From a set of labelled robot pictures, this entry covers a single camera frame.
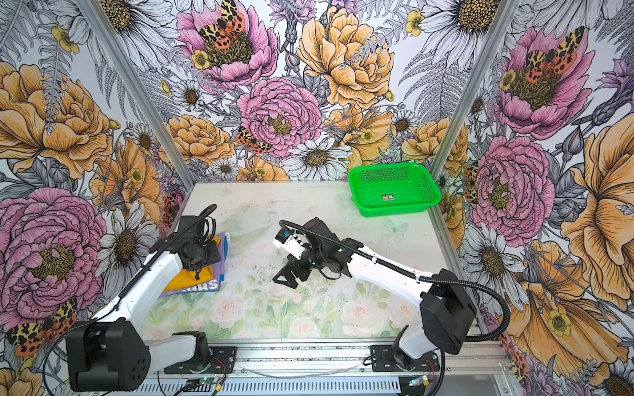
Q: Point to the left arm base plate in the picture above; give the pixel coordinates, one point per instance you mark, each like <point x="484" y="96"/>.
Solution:
<point x="218" y="360"/>

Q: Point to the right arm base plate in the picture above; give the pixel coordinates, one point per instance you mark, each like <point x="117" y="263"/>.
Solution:
<point x="384" y="358"/>

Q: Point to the green plastic basket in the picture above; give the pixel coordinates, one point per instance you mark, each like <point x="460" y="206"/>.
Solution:
<point x="393" y="189"/>

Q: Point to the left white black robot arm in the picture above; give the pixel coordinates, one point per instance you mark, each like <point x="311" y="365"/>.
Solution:
<point x="107" y="353"/>

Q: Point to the left aluminium corner post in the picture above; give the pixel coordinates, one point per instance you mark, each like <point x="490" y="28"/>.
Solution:
<point x="115" y="49"/>

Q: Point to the yellow t-shirt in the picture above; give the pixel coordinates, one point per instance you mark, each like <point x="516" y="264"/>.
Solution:
<point x="190" y="277"/>

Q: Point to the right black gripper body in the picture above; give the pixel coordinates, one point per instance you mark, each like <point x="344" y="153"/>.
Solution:
<point x="314" y="257"/>

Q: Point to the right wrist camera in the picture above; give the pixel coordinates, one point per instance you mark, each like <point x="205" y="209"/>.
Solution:
<point x="290" y="243"/>

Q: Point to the folded purple t-shirt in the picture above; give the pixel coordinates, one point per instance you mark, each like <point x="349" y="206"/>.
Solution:
<point x="208" y="284"/>

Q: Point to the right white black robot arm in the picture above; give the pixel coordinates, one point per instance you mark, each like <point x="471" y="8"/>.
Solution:
<point x="446" y="311"/>

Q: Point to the right aluminium corner post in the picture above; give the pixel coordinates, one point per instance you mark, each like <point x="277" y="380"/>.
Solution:
<point x="495" y="38"/>

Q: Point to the aluminium corner post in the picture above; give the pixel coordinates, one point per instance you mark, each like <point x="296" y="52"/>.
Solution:
<point x="115" y="49"/>
<point x="495" y="38"/>

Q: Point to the aluminium front rail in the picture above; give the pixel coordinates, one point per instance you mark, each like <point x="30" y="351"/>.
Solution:
<point x="294" y="358"/>

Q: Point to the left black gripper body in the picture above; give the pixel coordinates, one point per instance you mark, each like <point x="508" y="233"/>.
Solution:
<point x="206" y="255"/>

